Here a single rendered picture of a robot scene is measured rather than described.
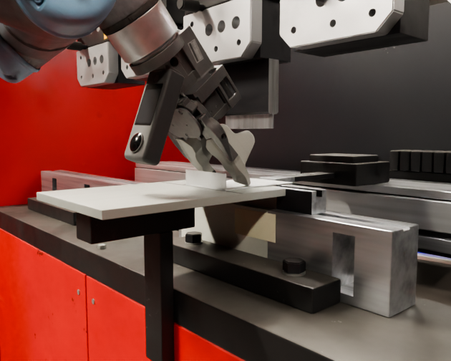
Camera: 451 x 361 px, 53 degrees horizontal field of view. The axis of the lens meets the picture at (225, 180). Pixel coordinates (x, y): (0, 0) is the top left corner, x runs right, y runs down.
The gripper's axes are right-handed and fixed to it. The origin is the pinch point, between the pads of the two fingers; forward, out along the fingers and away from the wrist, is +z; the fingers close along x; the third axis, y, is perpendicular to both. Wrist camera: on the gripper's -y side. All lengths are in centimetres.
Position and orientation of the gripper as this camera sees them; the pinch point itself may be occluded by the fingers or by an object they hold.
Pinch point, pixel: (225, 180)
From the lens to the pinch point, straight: 63.4
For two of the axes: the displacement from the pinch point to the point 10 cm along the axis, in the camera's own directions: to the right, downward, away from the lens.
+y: 5.7, -7.0, 4.3
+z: 4.9, 7.1, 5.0
